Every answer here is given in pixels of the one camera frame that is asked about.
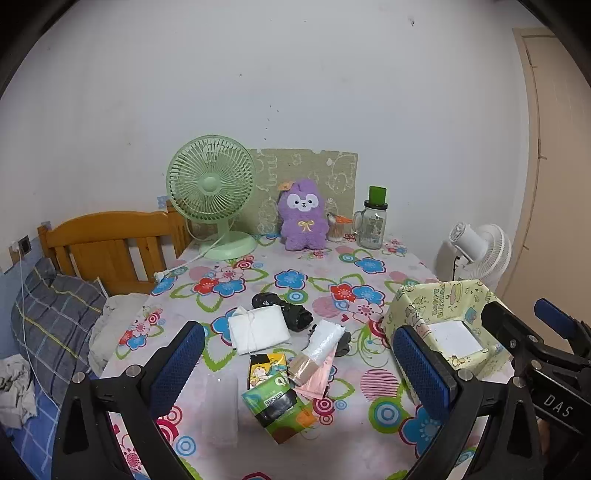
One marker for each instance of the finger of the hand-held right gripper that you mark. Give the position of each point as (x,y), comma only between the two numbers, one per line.
(503,323)
(554,311)

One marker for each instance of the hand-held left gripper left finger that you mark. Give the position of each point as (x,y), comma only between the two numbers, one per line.
(178,369)

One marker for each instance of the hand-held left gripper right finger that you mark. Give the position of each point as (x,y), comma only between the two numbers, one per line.
(418,369)

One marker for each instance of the transparent plastic pouch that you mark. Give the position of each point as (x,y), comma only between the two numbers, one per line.
(219,410)

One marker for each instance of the yellow printed box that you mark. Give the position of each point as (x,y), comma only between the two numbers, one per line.
(415,300)

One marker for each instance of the grey socks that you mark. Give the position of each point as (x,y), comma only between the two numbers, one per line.
(344,346)

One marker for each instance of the cartoon tissue pack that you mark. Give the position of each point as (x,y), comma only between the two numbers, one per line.
(265,369)

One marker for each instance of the white cloth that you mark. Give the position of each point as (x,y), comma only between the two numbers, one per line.
(258,327)

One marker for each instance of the clear plastic bag pack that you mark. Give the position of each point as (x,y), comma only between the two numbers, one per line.
(323,344)

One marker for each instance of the pink packet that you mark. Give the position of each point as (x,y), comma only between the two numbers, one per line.
(318,385)

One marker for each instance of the green tissue packet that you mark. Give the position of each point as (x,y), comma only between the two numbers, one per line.
(286,420)

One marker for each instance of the black plastic bag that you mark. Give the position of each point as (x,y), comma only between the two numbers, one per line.
(298,316)

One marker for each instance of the white fan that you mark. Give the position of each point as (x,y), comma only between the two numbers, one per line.
(489,254)

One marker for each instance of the beige blanket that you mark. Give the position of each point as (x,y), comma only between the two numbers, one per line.
(113,323)

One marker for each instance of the beige door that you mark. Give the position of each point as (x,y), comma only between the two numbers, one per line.
(558,184)

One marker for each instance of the grey plaid pillow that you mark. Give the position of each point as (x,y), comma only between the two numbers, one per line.
(55,314)

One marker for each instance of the blue bed sheet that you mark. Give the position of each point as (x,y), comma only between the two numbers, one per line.
(41,429)

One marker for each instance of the glass jar with green lid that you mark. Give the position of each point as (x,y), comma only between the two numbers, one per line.
(371,226)

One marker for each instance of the cotton swab jar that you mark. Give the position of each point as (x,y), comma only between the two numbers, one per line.
(335,233)

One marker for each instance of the crumpled grey cloth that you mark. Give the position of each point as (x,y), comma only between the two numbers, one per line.
(16,392)

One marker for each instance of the purple plush toy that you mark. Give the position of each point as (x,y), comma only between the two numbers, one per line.
(302,226)

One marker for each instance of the green desk fan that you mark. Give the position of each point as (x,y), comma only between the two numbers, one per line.
(210,184)

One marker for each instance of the printed cardboard board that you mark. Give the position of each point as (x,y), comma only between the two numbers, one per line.
(314,170)

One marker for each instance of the dark wall socket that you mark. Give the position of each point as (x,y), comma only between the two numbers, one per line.
(24,244)

